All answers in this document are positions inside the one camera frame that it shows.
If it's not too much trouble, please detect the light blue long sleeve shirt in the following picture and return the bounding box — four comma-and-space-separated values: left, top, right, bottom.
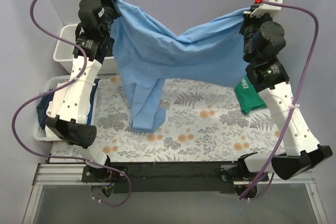
111, 0, 247, 132

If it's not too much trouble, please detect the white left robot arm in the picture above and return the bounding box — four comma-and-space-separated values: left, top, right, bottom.
45, 0, 121, 182

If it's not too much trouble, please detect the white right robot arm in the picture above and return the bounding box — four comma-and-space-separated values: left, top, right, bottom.
237, 0, 333, 181

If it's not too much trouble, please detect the white plastic bin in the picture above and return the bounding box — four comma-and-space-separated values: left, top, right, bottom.
53, 24, 119, 74

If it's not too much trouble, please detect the green t-shirt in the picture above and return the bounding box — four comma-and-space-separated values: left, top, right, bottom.
235, 75, 267, 115

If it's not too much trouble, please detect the floral patterned table mat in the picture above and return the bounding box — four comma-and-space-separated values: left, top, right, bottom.
47, 73, 292, 163

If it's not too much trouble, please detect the dark blue denim garment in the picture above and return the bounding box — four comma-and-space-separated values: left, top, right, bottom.
36, 93, 54, 130

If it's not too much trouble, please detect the cream white garment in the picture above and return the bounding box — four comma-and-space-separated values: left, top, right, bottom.
45, 85, 98, 141

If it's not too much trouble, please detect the white perforated laundry basket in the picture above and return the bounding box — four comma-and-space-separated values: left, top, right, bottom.
33, 75, 100, 141

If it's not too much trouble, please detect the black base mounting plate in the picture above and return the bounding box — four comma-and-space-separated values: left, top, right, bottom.
81, 161, 257, 194

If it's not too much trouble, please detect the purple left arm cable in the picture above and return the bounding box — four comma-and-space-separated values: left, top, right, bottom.
11, 0, 132, 207

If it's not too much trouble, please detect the aluminium frame rail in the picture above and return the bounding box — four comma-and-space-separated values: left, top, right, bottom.
33, 162, 316, 186

